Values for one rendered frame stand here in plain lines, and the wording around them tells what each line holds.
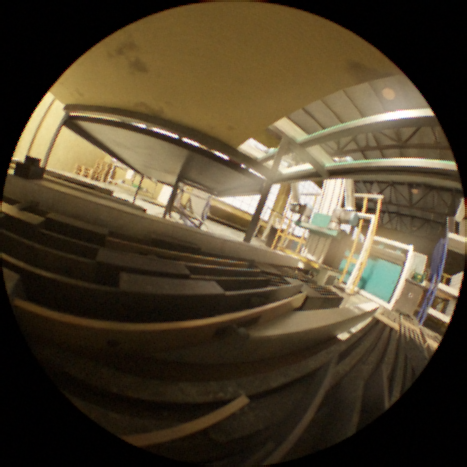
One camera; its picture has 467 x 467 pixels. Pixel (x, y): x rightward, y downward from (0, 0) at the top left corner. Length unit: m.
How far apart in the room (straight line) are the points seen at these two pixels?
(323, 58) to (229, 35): 0.12
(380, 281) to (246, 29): 4.26
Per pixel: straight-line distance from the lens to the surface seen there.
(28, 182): 0.21
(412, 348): 0.23
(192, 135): 0.50
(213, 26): 0.26
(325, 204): 2.20
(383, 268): 4.25
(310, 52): 0.24
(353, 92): 9.20
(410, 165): 0.71
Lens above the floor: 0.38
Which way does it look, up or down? 4 degrees down
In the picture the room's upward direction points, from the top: 22 degrees clockwise
